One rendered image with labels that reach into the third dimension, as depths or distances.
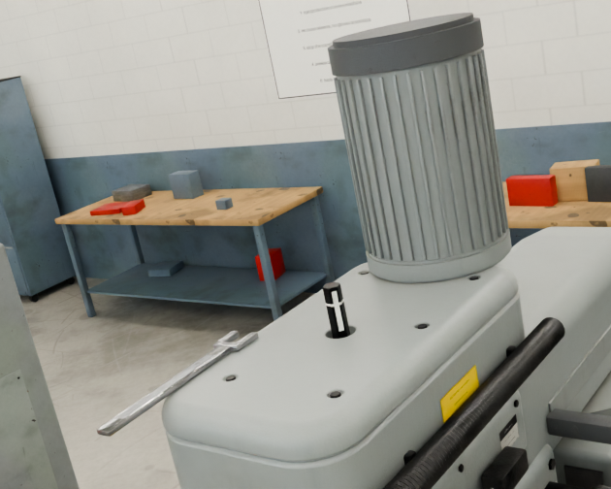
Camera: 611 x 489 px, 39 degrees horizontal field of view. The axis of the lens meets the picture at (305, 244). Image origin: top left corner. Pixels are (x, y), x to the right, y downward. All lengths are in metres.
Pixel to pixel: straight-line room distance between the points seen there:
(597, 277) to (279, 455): 0.79
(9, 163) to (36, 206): 0.47
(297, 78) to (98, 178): 2.55
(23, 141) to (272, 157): 2.67
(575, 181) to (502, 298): 3.86
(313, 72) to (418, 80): 5.16
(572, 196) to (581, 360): 3.59
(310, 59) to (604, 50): 2.04
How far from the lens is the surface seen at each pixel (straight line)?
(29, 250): 8.39
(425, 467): 0.92
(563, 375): 1.38
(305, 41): 6.24
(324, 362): 0.98
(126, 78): 7.54
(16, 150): 8.33
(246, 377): 0.98
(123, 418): 0.95
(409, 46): 1.08
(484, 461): 1.14
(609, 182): 4.88
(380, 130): 1.11
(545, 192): 4.95
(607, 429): 1.30
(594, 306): 1.49
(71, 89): 8.12
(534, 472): 1.29
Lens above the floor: 2.29
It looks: 16 degrees down
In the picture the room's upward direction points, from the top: 12 degrees counter-clockwise
